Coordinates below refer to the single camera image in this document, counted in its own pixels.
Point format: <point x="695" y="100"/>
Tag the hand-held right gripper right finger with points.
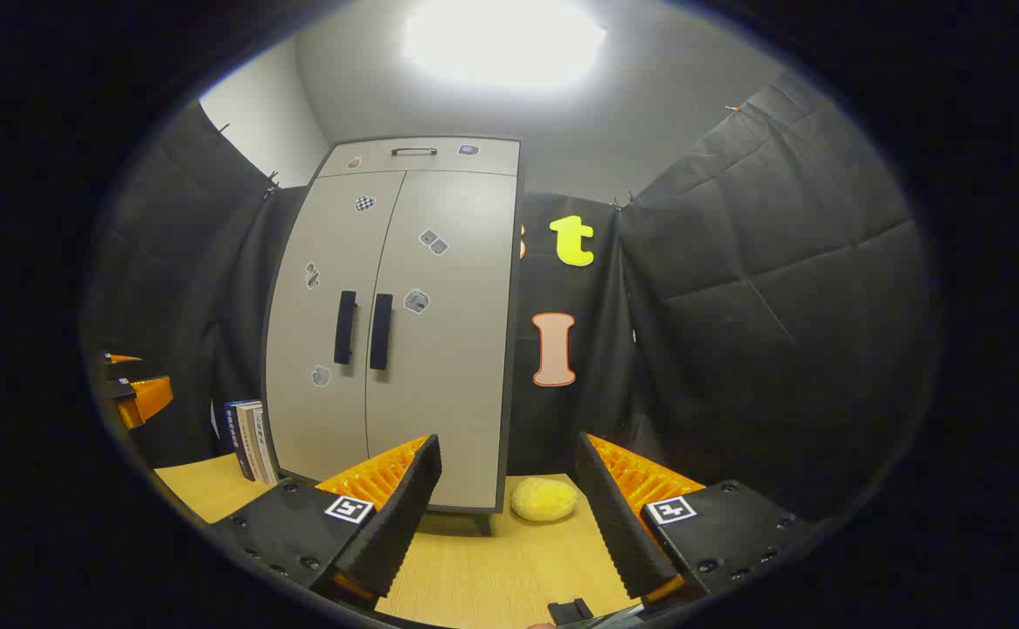
<point x="614" y="515"/>

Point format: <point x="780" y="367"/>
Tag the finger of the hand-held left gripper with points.
<point x="116" y="367"/>
<point x="151" y="397"/>

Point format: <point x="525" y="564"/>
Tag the black table clamp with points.
<point x="571" y="610"/>

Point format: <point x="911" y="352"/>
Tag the ceiling light panel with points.
<point x="505" y="39"/>

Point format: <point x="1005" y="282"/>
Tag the yellow round sponge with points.
<point x="544" y="500"/>

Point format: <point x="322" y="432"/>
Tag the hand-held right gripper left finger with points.
<point x="405" y="507"/>

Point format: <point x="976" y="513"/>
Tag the grey cabinet drawer front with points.
<point x="492" y="159"/>

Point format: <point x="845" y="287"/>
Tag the black backdrop cloth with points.
<point x="780" y="306"/>

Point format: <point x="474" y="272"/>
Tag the grey double-door shoe cabinet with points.
<point x="512" y="349"/>

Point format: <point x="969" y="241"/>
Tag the blue spine book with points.
<point x="235" y="437"/>

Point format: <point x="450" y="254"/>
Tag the grey cabinet door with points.
<point x="308" y="419"/>
<point x="457" y="393"/>

